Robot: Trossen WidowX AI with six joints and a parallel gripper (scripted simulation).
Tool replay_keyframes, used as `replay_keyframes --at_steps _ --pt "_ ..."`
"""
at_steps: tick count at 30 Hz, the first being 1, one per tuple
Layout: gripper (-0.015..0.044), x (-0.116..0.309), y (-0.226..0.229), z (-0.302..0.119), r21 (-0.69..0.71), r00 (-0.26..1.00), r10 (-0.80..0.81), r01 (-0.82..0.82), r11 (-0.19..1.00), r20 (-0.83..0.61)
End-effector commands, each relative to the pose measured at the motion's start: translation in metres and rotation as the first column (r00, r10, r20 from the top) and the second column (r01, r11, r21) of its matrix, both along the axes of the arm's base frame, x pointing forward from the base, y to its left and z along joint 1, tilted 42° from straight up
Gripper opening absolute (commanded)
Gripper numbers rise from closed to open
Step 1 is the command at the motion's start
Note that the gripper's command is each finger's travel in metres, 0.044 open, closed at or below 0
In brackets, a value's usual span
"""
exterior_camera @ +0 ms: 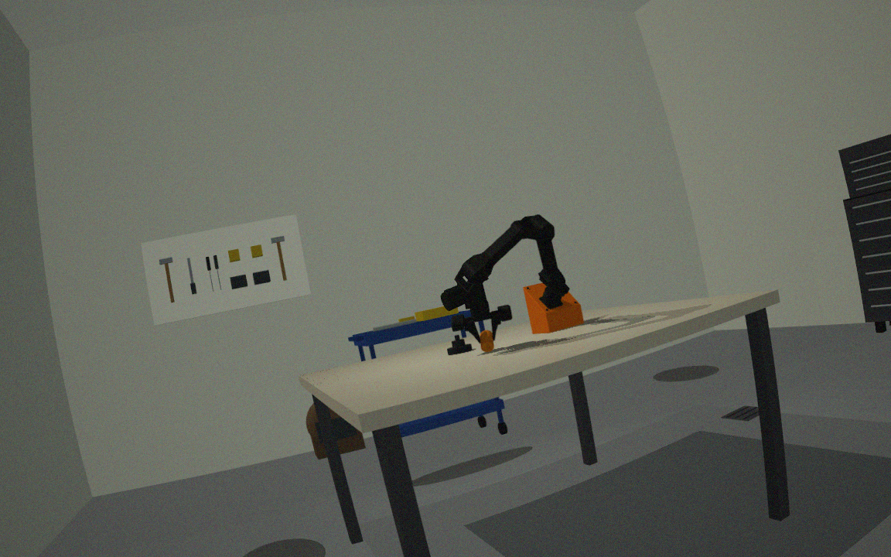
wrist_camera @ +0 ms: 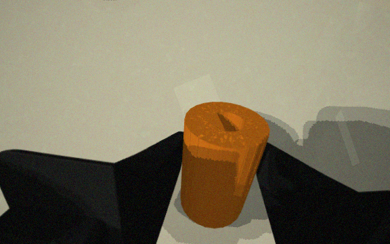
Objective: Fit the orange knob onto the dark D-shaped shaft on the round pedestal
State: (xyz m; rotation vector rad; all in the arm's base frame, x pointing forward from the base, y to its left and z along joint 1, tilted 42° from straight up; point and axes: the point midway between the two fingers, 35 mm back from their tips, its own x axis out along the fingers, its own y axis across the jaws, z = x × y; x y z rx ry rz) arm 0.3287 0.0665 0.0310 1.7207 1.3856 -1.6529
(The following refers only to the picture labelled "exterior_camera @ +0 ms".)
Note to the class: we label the orange knob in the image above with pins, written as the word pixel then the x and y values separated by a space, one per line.
pixel 486 339

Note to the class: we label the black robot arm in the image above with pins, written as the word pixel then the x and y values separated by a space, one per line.
pixel 478 268

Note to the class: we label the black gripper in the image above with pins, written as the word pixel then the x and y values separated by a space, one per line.
pixel 479 312

